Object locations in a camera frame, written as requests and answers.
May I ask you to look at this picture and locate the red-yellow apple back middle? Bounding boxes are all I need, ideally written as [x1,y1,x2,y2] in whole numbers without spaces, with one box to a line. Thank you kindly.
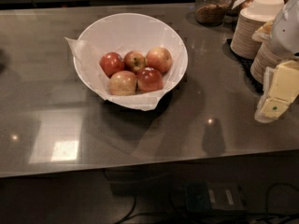
[123,50,146,73]

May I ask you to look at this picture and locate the dark box under table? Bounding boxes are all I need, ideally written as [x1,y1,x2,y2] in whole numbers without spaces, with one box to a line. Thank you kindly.
[184,182,247,215]

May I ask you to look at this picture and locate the yellow-red apple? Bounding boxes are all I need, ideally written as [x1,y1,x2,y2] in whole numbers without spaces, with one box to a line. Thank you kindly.
[146,47,173,74]

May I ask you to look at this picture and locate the red apple front right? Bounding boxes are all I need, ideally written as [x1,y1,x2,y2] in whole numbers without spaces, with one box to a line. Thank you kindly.
[136,67,164,93]

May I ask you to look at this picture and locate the red apple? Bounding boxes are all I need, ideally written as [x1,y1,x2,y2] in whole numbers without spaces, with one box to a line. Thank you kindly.
[136,67,164,93]
[99,52,124,77]

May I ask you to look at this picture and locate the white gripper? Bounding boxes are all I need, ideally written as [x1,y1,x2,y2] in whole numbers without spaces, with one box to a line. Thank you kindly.
[251,0,299,123]

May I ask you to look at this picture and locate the black cable on floor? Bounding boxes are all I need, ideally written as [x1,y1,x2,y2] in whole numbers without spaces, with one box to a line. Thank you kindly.
[102,168,299,224]

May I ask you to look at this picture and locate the white bowl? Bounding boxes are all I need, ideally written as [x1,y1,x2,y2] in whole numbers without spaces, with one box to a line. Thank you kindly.
[76,13,188,80]

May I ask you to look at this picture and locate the stack paper bowls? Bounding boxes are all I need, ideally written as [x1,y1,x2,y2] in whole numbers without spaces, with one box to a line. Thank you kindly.
[230,0,284,60]
[250,41,282,84]

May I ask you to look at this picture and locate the yellow apple front left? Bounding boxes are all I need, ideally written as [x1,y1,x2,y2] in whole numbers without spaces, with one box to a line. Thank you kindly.
[109,70,137,96]

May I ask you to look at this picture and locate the glass jar with grains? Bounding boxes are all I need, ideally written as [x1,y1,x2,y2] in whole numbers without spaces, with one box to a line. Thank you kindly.
[194,0,232,26]

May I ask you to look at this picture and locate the red apple far left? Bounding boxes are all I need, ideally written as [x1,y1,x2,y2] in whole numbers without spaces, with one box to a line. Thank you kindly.
[99,52,124,77]

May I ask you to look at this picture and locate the black mat under stacks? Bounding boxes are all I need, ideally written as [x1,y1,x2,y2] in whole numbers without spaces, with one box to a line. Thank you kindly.
[226,38,263,95]

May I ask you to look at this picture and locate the front stack paper bowls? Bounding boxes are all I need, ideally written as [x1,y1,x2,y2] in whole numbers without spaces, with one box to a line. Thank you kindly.
[250,41,282,84]

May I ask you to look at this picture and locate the white paper liner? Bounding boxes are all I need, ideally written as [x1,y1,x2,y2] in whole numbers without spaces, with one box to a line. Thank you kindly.
[66,38,181,111]

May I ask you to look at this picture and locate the back stack paper bowls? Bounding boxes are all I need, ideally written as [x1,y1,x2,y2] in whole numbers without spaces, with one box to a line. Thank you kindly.
[230,0,284,60]

